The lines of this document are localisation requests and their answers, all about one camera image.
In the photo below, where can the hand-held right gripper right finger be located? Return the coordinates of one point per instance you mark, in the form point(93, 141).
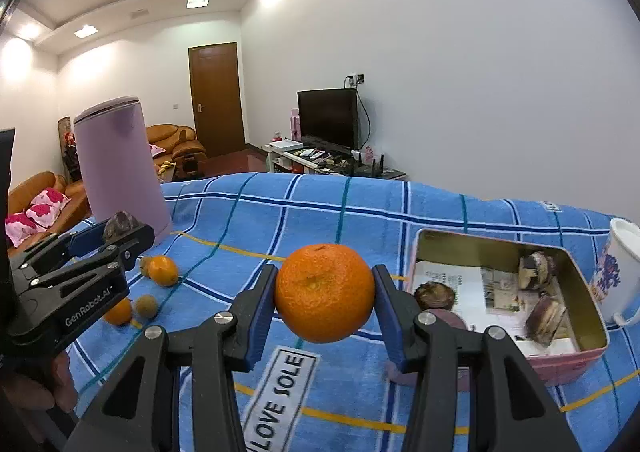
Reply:
point(387, 314)

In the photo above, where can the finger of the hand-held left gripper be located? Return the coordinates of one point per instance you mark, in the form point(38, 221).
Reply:
point(135, 247)
point(87, 239)

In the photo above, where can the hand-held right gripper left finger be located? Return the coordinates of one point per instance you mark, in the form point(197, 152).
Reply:
point(260, 314)

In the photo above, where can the round purple passion fruit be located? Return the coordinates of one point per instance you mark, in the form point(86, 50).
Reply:
point(435, 294)

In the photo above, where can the large mandarin orange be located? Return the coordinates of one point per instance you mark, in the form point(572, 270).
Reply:
point(325, 292)

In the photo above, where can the sugarcane piece with peeling bark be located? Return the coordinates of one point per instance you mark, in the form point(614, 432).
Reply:
point(545, 319)

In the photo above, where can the pink tin box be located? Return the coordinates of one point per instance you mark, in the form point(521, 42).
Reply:
point(565, 362)

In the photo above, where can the person's left hand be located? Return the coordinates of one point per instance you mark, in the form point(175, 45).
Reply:
point(62, 382)

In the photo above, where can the pink floral cushion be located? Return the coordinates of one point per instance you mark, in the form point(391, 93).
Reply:
point(157, 150)
point(25, 229)
point(47, 206)

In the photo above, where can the brown leather sofa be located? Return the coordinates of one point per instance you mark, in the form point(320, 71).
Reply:
point(50, 192)

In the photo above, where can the purple kettle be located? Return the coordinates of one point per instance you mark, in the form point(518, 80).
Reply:
point(120, 171)

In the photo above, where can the printed paper sheet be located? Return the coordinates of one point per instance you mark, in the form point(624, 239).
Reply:
point(465, 287)

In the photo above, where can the dark floral decoration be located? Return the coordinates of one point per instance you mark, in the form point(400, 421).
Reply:
point(67, 146)

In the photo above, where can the blue plaid blanket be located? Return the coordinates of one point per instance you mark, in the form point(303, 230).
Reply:
point(310, 217)

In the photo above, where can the brown leather armchair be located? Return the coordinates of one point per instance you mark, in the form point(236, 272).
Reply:
point(175, 136)

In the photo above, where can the black router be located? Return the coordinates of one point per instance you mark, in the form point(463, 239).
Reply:
point(367, 170)

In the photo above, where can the white television stand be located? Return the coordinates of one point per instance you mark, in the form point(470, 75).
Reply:
point(280, 160)

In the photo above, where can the pink floral ornament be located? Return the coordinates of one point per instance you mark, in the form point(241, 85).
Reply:
point(369, 154)

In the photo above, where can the brown wooden door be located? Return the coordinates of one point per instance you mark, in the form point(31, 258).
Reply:
point(217, 96)

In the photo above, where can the flat white box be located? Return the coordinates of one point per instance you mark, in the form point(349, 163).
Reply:
point(286, 144)

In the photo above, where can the pink carton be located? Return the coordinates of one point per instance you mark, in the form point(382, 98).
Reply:
point(296, 124)

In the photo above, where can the black television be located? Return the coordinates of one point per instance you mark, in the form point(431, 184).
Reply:
point(327, 116)

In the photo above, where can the square ceiling light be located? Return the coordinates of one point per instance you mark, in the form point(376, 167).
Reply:
point(197, 2)
point(86, 31)

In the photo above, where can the white floral mug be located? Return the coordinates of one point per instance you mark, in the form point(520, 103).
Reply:
point(615, 272)

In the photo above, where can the wall power outlet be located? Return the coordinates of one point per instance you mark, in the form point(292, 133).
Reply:
point(356, 79)

